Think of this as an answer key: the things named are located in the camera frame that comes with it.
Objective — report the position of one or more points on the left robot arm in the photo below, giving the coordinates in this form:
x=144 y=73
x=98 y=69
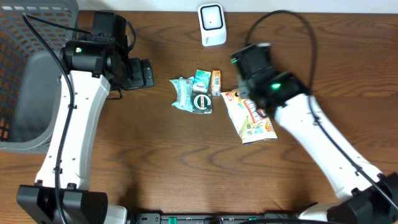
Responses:
x=61 y=192

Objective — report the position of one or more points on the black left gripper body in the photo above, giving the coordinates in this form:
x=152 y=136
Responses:
x=135 y=74

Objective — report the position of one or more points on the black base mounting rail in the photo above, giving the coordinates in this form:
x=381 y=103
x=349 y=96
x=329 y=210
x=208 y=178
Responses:
x=156 y=218

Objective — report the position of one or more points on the cream blue chips bag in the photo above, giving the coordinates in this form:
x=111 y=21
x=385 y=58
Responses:
x=251 y=124

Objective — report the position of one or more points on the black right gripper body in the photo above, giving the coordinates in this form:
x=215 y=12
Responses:
x=249 y=84

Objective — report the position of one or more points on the white barcode scanner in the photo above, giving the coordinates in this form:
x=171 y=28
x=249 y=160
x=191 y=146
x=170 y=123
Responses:
x=212 y=24

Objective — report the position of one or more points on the dark green Zam-Buk tin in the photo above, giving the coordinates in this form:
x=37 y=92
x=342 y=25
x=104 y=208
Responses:
x=202 y=103

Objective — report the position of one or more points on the grey plastic mesh basket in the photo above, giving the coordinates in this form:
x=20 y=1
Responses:
x=30 y=89

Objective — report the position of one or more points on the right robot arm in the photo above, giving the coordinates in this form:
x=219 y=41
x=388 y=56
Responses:
x=365 y=194

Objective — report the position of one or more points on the teal Kleenex tissue pack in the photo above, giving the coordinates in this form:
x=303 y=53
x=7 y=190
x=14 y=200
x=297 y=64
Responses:
x=201 y=81

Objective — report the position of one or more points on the orange Kleenex tissue pack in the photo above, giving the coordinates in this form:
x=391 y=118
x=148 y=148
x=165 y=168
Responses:
x=216 y=83

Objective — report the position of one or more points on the mint green wipes packet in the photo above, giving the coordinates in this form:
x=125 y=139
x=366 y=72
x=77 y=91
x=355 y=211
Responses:
x=183 y=87

